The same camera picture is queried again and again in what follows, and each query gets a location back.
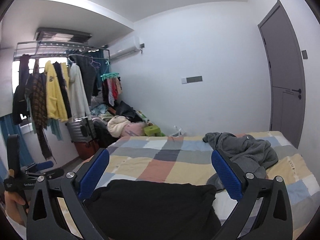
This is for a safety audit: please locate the brown plaid garment hanging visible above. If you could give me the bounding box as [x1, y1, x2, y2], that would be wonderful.
[28, 59, 55, 160]

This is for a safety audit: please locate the white hoodie hanging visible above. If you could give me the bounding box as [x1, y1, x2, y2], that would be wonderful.
[68, 63, 92, 120]

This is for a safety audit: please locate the silver ribbed suitcase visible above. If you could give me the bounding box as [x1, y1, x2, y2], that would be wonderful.
[66, 118, 96, 143]

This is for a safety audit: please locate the yellow fleece jacket hanging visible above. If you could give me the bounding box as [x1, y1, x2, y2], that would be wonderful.
[44, 61, 68, 122]

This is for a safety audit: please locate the grey door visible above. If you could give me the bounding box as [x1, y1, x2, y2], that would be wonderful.
[258, 0, 305, 148]

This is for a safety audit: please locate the green sock hanger with clothes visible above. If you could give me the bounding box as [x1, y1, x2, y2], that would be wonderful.
[100, 72, 122, 107]

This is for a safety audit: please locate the metal clothes rack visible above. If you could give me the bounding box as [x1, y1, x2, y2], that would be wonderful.
[13, 41, 110, 61]

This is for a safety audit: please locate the dark grey hanging coat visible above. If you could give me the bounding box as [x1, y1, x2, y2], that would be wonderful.
[69, 54, 97, 105]

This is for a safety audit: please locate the person's left hand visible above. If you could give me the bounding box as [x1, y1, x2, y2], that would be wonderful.
[4, 191, 25, 226]

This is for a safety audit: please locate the black hanging garment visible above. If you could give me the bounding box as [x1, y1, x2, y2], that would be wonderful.
[53, 62, 72, 119]

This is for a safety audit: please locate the grey fleece jacket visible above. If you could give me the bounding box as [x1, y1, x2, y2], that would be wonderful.
[202, 132, 278, 179]

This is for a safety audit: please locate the blue curtain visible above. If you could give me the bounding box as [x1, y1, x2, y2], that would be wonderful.
[1, 114, 34, 183]

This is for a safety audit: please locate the green box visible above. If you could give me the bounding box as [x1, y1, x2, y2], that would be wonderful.
[144, 125, 161, 137]

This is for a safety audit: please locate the white air conditioner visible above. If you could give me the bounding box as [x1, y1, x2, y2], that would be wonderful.
[108, 36, 145, 60]

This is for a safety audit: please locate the ceiling light fixture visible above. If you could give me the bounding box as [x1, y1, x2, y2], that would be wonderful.
[34, 27, 92, 43]

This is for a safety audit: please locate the pile of clothes on floor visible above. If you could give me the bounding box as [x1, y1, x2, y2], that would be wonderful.
[89, 93, 147, 142]

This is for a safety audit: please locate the wall switch panel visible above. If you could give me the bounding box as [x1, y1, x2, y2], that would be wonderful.
[181, 76, 203, 84]

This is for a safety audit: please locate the black puffer jacket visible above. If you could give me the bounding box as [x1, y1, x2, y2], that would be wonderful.
[84, 179, 221, 239]

